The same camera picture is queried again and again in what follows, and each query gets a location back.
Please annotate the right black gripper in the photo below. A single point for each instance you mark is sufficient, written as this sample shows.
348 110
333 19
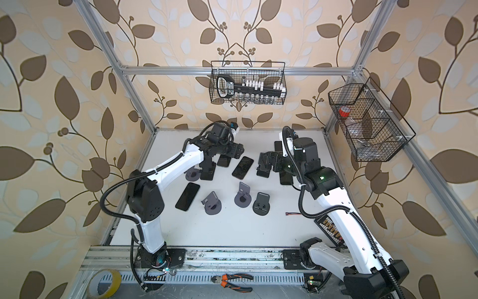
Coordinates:
279 165

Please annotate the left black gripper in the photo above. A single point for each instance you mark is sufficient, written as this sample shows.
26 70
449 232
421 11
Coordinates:
235 150

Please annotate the green phone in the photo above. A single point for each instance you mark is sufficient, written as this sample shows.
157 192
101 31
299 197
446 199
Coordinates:
278 146
224 161

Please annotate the silver phone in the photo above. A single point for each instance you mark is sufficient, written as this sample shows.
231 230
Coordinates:
286 178

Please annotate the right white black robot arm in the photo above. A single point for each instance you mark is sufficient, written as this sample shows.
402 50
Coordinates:
368 271

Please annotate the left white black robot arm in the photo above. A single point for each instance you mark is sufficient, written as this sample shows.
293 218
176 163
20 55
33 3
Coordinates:
144 189

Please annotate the black rectangular stand back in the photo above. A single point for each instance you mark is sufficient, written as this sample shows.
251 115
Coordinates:
264 165

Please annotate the round black stand front right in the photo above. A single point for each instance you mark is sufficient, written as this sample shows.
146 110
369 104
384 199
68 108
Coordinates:
261 206

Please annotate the round purple stand far left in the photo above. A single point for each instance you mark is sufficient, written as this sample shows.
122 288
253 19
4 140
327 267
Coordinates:
193 174

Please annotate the round dark stand front left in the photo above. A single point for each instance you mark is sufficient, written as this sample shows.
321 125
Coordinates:
212 204

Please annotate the black socket tool set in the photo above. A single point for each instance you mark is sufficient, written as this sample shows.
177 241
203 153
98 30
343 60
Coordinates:
226 87

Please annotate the black charger board with connectors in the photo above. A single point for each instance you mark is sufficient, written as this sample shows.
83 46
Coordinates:
329 228

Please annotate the red capped item in basket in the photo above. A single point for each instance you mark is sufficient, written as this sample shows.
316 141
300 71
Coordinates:
344 112

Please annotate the yellow tape roll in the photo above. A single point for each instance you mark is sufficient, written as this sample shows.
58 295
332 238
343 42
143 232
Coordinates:
104 284

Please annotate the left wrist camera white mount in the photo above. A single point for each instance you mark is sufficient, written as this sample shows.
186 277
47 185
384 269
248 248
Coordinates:
234 131

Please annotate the black wire basket back wall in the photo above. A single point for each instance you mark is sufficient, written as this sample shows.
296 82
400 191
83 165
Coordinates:
268 71

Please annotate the black wire basket wall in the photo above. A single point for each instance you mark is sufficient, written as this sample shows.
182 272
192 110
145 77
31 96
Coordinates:
268 71
376 129

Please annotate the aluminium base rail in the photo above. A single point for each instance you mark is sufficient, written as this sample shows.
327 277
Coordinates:
197 265

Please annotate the black wire basket right wall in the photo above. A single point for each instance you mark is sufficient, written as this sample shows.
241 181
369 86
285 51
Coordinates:
376 129

